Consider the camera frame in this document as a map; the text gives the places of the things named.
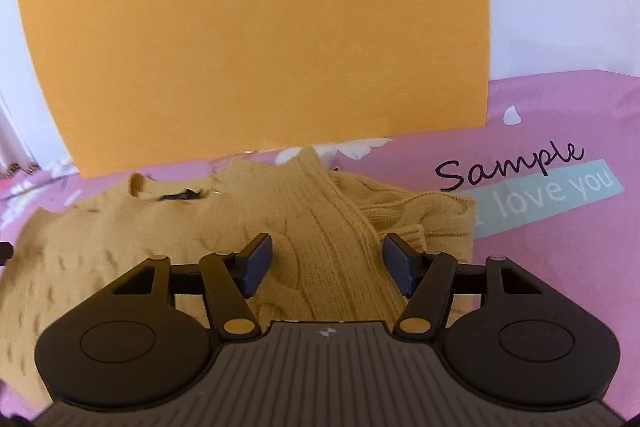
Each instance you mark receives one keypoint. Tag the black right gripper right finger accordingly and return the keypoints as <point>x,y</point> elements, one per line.
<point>501,331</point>

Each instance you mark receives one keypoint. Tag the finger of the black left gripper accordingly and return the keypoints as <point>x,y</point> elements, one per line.
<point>6,252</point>

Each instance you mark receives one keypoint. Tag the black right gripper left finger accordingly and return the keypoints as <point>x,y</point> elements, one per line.
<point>153,332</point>

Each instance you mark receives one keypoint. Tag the tan cable-knit cardigan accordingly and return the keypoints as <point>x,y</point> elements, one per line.
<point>327,229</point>

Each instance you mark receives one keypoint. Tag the beige patterned curtain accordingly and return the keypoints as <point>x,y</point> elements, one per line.
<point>15,156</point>

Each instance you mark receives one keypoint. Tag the orange headboard panel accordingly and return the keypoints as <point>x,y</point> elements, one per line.
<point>133,83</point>

